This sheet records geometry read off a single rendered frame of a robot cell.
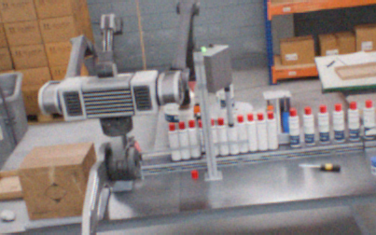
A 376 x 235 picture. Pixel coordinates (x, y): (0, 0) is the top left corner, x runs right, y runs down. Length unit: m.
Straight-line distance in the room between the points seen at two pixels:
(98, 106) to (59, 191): 0.55
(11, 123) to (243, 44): 3.47
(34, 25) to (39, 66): 0.44
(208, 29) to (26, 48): 2.34
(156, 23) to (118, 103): 5.18
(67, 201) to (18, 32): 3.79
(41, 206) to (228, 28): 5.00
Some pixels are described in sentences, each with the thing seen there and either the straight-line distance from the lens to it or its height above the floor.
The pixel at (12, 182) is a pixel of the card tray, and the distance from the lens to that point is 3.35.
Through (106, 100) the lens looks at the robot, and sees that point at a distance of 2.37.
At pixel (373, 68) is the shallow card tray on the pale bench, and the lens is 4.49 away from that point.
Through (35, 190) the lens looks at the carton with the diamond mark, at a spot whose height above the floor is 1.00.
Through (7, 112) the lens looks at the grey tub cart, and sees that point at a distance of 5.02.
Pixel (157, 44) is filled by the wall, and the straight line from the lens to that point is 7.57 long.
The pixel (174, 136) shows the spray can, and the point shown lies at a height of 1.02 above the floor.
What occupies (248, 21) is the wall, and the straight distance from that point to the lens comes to 7.39.
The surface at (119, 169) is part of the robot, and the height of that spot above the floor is 1.14.
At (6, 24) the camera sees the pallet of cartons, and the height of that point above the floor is 1.12.
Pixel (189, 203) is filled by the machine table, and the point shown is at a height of 0.83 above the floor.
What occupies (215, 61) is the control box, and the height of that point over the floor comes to 1.44.
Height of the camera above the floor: 2.20
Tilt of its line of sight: 21 degrees down
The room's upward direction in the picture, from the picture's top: 8 degrees counter-clockwise
